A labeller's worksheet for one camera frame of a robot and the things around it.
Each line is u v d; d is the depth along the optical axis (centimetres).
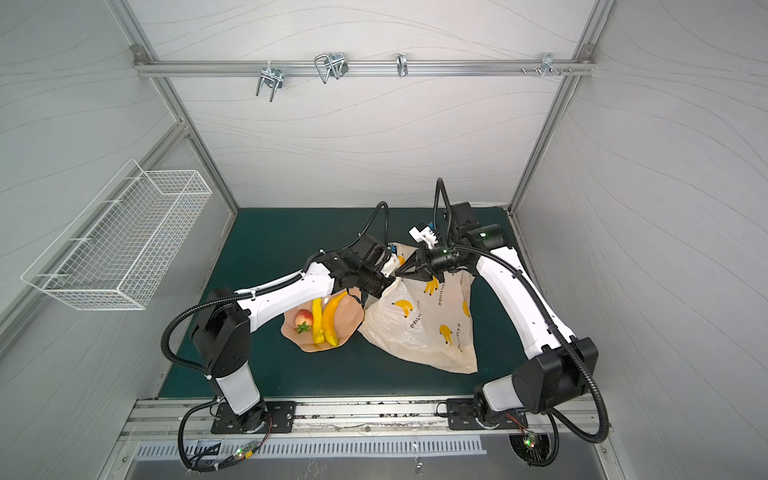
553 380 46
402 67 78
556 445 69
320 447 70
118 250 69
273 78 79
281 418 73
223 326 45
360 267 66
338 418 75
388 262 69
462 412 74
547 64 76
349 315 90
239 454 68
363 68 79
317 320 88
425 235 69
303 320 84
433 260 63
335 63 76
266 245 106
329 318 88
